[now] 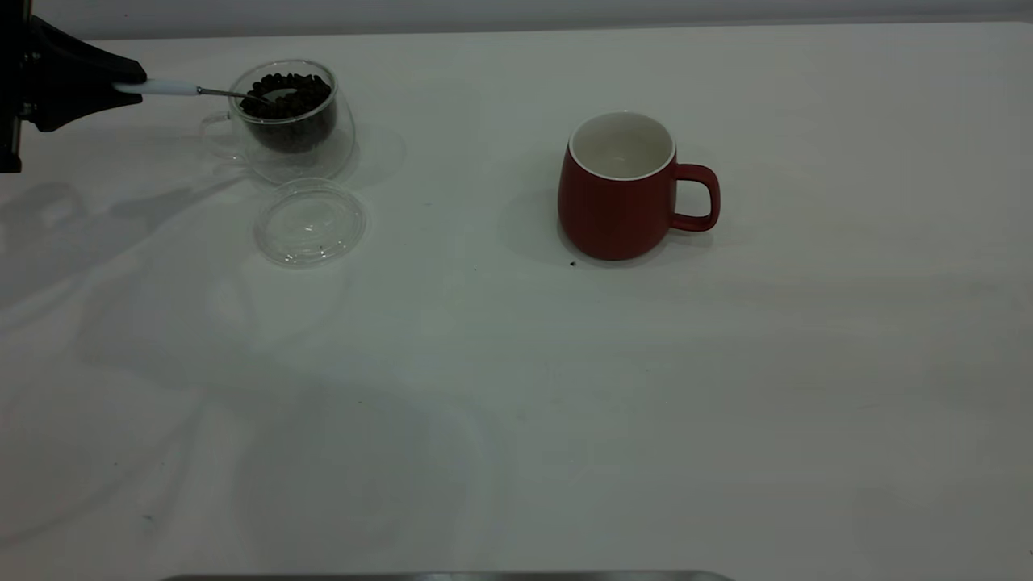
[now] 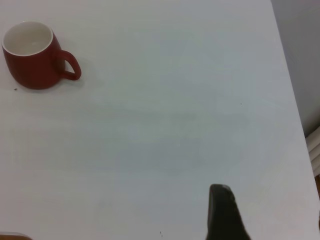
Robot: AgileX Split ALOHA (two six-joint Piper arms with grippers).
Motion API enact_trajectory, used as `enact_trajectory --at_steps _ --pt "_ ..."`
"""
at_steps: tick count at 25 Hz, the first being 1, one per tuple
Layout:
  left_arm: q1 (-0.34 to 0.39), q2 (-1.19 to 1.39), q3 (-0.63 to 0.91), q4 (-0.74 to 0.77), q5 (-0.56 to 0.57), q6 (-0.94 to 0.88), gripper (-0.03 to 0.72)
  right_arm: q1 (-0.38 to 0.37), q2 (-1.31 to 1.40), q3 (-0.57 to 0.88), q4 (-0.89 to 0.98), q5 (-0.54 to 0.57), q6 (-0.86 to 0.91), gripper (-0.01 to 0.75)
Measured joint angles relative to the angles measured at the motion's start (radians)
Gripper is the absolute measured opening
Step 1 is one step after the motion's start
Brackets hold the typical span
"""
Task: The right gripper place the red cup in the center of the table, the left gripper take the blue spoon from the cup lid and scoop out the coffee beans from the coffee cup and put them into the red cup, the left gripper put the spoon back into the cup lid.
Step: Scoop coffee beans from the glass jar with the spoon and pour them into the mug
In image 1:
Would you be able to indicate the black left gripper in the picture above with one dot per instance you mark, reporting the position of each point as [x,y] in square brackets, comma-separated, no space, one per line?
[12,81]

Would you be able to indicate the red ceramic mug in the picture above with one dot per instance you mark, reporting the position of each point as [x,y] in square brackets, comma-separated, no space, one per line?
[613,214]

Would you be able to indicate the dark coffee beans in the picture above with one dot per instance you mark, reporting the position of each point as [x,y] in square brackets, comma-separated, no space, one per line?
[294,129]

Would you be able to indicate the clear glass cup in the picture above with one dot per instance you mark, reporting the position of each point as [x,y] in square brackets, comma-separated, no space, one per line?
[319,161]

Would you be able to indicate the clear glass lid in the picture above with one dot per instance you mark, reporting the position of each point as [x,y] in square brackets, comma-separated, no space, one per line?
[311,226]

